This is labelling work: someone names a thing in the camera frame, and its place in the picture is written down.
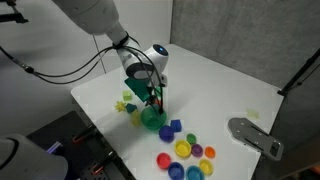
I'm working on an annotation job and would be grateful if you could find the black camera stand bracket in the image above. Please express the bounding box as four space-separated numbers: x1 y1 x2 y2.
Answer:
0 0 29 24

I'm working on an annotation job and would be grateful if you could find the lime green cube block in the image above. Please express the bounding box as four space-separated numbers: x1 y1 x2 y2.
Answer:
122 90 133 102

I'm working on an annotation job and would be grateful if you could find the black tripod pole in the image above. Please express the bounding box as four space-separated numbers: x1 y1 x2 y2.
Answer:
277 47 320 98

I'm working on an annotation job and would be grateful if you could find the green plastic bowl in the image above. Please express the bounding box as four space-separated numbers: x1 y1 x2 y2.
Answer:
140 104 168 131

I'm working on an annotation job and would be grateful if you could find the purple cup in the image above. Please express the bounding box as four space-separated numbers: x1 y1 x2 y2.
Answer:
190 143 204 158

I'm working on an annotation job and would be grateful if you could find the large blue cube block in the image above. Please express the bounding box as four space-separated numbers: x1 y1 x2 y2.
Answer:
170 119 183 133

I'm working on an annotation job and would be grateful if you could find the blue toy block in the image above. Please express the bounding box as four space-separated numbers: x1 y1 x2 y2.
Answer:
158 124 175 142

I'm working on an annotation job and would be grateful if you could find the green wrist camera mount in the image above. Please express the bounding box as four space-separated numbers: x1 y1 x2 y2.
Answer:
124 77 156 103

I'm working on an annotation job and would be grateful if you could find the blue cup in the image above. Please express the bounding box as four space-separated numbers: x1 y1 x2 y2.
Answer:
167 161 186 180

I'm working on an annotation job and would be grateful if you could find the thick black cable bundle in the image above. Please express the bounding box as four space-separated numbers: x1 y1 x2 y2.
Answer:
0 44 166 114

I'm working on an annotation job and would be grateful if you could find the yellow bear toy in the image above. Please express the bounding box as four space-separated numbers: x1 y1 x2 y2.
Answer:
130 109 142 128

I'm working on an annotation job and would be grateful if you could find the yellow star toy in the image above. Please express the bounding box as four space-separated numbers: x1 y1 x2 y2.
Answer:
114 100 127 113

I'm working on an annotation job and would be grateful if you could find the red and black clamp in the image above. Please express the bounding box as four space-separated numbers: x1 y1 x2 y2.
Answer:
72 124 98 145
91 150 118 176

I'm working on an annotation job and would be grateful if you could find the orange cup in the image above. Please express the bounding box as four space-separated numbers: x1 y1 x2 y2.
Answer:
204 145 217 159

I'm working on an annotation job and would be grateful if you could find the red cup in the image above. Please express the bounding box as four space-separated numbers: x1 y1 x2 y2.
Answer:
156 152 172 170

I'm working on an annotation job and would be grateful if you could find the teal toy block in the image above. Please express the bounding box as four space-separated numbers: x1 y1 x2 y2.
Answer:
125 102 138 115

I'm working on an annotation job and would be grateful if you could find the thin black cable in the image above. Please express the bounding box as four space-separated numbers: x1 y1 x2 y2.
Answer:
91 34 108 74

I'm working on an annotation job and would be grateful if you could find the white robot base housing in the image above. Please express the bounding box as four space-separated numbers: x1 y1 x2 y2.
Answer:
0 133 69 180

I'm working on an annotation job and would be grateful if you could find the teal cup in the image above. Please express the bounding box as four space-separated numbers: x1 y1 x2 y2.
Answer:
185 164 205 180

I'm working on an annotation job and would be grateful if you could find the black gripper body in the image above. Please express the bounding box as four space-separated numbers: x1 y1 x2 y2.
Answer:
146 73 168 101

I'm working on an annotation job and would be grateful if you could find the large yellow cup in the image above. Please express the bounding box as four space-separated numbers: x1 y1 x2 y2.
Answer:
173 139 192 159

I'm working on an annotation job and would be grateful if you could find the pale yellow sticky note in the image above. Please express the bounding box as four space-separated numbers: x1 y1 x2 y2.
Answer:
246 108 260 120

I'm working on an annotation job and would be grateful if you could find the small green cup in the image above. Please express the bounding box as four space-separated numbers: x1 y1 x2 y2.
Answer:
185 132 198 145

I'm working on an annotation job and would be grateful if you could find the grey metal mounting plate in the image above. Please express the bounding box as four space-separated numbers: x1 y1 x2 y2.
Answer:
227 117 285 162

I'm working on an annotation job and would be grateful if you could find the black base platform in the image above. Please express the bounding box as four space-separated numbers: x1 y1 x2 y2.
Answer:
26 110 137 180

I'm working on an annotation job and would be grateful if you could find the small yellow cup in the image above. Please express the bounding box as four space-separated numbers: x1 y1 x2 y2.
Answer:
198 158 214 176

